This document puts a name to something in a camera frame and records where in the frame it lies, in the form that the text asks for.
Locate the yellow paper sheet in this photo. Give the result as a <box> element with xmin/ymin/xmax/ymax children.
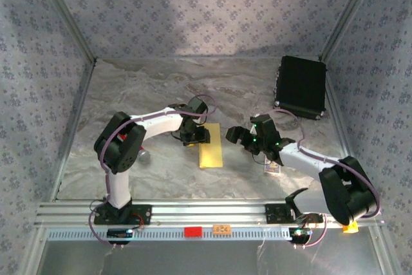
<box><xmin>198</xmin><ymin>122</ymin><xmax>224</xmax><ymax>169</ymax></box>

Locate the playing card box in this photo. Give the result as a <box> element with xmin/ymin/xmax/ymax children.
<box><xmin>263</xmin><ymin>155</ymin><xmax>281</xmax><ymax>175</ymax></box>

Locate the red glitter microphone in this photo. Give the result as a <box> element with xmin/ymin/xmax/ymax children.
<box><xmin>116</xmin><ymin>132</ymin><xmax>151</xmax><ymax>164</ymax></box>

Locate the black hard case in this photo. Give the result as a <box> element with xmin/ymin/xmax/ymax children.
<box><xmin>272</xmin><ymin>55</ymin><xmax>328</xmax><ymax>121</ymax></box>

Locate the small black controller board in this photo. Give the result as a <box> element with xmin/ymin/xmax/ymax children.
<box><xmin>288</xmin><ymin>227</ymin><xmax>312</xmax><ymax>239</ymax></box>
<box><xmin>106</xmin><ymin>228</ymin><xmax>133</xmax><ymax>240</ymax></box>

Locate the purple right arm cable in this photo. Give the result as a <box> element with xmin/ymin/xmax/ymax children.
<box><xmin>257</xmin><ymin>109</ymin><xmax>382</xmax><ymax>250</ymax></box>

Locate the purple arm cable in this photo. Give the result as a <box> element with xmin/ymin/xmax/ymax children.
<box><xmin>257</xmin><ymin>109</ymin><xmax>382</xmax><ymax>250</ymax></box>
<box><xmin>88</xmin><ymin>94</ymin><xmax>217</xmax><ymax>250</ymax></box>

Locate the aluminium mounting rail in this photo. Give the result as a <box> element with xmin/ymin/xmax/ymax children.
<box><xmin>33</xmin><ymin>200</ymin><xmax>386</xmax><ymax>228</ymax></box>

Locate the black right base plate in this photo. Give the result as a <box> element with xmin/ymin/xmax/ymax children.
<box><xmin>265</xmin><ymin>203</ymin><xmax>324</xmax><ymax>224</ymax></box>

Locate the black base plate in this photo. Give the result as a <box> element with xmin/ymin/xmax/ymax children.
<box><xmin>93</xmin><ymin>204</ymin><xmax>152</xmax><ymax>225</ymax></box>
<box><xmin>265</xmin><ymin>203</ymin><xmax>324</xmax><ymax>224</ymax></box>

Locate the aluminium table side rail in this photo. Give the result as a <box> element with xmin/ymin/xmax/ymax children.
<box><xmin>50</xmin><ymin>59</ymin><xmax>97</xmax><ymax>202</ymax></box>
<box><xmin>321</xmin><ymin>62</ymin><xmax>366</xmax><ymax>198</ymax></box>

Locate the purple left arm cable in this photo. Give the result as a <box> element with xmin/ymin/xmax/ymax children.
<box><xmin>88</xmin><ymin>94</ymin><xmax>217</xmax><ymax>250</ymax></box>

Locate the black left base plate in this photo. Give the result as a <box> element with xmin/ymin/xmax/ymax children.
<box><xmin>93</xmin><ymin>204</ymin><xmax>152</xmax><ymax>225</ymax></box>

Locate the slotted grey cable duct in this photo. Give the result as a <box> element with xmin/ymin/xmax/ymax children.
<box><xmin>46</xmin><ymin>225</ymin><xmax>323</xmax><ymax>242</ymax></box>

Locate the aluminium frame post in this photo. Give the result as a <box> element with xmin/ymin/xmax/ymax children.
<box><xmin>320</xmin><ymin>0</ymin><xmax>383</xmax><ymax>62</ymax></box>

